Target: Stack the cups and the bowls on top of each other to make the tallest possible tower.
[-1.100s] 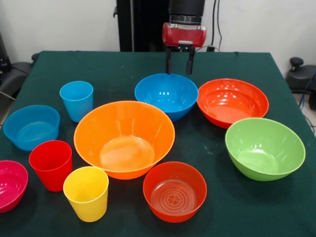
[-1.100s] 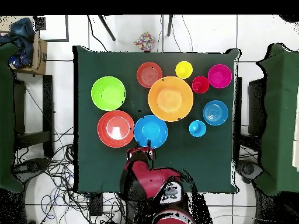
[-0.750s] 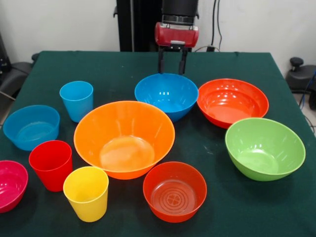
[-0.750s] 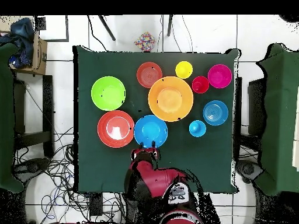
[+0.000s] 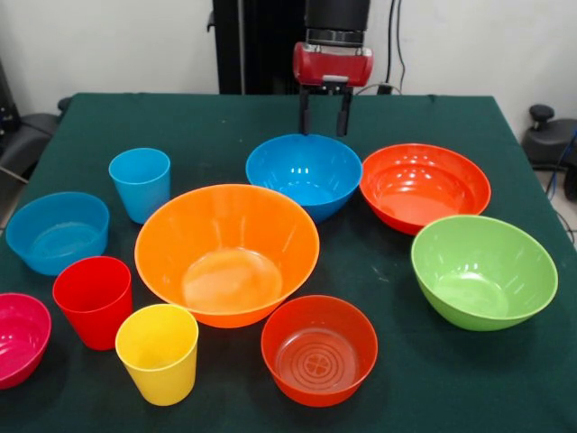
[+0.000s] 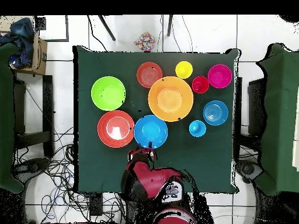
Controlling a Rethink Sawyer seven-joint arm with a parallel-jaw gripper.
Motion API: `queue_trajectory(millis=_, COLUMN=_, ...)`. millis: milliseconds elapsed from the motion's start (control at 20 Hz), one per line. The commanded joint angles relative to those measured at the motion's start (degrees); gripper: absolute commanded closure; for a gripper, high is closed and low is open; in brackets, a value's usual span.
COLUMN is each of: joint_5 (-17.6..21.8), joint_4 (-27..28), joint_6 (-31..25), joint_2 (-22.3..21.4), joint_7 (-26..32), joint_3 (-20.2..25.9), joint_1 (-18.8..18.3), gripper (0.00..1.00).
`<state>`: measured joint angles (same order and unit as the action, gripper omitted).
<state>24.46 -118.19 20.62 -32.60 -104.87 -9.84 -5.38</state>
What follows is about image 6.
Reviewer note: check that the large blue bowl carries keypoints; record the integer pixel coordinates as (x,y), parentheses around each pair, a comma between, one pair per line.
(151,130)

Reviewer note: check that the pink bowl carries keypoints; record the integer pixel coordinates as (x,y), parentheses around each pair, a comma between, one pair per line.
(219,76)

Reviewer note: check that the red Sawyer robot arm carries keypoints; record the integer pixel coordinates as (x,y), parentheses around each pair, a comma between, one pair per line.
(154,179)

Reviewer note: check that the wide red bowl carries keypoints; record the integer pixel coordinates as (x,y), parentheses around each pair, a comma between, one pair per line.
(115,129)

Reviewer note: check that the blue cup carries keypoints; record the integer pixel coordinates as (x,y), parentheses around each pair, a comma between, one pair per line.
(197,128)

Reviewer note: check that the large orange bowl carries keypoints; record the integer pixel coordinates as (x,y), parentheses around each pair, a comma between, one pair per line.
(170,99)

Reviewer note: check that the dark green tablecloth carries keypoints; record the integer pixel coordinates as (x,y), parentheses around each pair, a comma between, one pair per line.
(205,163)

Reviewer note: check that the green bowl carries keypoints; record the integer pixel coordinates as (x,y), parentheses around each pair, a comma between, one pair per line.
(108,93)

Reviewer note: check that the black floor box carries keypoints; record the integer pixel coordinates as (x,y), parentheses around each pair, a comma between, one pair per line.
(96,204)

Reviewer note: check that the small red bowl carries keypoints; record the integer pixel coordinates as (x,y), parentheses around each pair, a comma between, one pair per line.
(149,75)

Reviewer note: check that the small blue bowl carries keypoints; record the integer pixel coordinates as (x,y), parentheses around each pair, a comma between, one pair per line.
(215,113)

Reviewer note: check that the red cup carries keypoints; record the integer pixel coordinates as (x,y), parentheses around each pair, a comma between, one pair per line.
(200,84)

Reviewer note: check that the yellow cup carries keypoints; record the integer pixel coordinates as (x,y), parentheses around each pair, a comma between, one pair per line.
(184,70)

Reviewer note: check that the colourful patterned box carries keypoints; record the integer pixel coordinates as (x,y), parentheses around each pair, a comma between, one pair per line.
(144,42)

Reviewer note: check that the black tripod leg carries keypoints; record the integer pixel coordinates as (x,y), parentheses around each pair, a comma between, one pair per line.
(169,25)
(107,28)

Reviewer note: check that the cardboard box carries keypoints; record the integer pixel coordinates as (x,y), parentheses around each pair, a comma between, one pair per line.
(39,58)

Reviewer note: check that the green cloth covered table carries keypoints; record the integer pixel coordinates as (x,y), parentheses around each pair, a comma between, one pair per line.
(280,116)
(5,116)

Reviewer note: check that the blue cloth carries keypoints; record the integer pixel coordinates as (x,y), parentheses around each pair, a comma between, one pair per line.
(22,30)

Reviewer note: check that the black stool frame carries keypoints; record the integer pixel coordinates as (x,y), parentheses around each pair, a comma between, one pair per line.
(48,105)

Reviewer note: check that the black floor frame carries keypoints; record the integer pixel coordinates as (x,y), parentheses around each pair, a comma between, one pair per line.
(67,28)

